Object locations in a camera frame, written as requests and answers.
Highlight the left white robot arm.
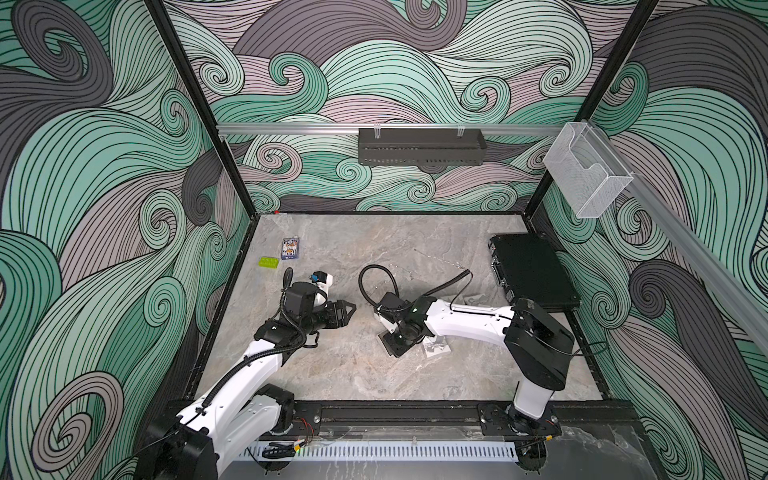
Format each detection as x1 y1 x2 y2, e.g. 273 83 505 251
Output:
133 269 356 479

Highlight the blue playing card box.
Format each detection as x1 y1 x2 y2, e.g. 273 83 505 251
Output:
280 237 300 261

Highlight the green toy building brick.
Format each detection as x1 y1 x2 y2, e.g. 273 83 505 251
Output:
258 256 280 269

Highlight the black case on table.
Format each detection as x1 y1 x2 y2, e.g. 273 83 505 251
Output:
488 233 580 313

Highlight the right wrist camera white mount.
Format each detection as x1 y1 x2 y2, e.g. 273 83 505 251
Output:
376 308 400 333

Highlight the white slotted cable duct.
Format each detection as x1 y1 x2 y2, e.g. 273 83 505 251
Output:
233 440 520 464

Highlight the black wall tray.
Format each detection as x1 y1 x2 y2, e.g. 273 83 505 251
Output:
357 129 487 168

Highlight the black corner frame post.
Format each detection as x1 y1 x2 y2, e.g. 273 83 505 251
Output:
145 0 259 223

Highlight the aluminium wall rail back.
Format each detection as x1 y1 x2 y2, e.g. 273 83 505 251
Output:
216 122 563 137

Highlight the aluminium wall rail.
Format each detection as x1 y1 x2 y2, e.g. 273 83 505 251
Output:
596 129 767 350
216 122 563 137

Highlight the clear acrylic wall holder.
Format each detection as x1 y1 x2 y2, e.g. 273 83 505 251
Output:
544 121 633 219

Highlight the aluminium wall rail right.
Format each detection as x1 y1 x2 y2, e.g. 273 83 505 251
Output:
596 129 767 350

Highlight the right black corner post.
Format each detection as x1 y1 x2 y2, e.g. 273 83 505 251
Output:
523 0 659 223

